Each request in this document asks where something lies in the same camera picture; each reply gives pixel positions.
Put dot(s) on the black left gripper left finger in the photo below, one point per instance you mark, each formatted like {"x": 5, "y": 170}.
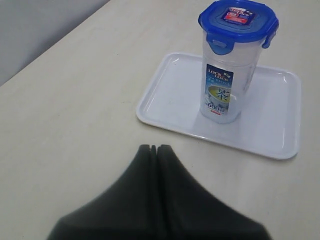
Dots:
{"x": 127, "y": 210}

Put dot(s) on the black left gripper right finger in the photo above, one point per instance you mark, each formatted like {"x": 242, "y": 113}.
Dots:
{"x": 190, "y": 212}

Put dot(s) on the clear plastic tall container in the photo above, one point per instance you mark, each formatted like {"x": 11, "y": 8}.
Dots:
{"x": 226, "y": 78}

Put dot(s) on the blue container lid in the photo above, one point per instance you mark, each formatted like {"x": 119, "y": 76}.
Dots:
{"x": 227, "y": 22}

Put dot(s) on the white rectangular tray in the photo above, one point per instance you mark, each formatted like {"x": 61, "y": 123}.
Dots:
{"x": 269, "y": 124}

